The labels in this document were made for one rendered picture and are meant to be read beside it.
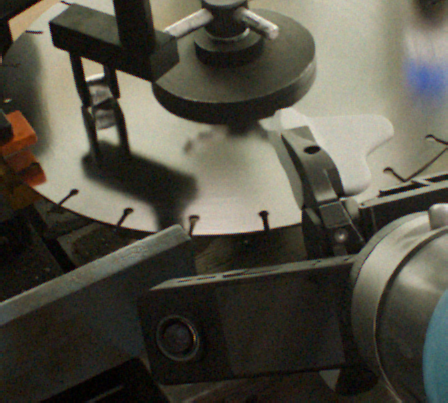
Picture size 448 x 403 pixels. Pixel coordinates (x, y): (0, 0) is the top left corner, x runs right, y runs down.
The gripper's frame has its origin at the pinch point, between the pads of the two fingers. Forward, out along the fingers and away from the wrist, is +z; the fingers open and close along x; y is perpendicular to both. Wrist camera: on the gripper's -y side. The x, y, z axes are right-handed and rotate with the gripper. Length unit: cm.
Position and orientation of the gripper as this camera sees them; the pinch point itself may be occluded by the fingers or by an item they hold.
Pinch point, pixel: (297, 248)
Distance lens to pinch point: 67.2
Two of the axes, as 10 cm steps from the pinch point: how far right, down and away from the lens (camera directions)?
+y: 9.7, -2.3, 1.1
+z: -1.3, -0.8, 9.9
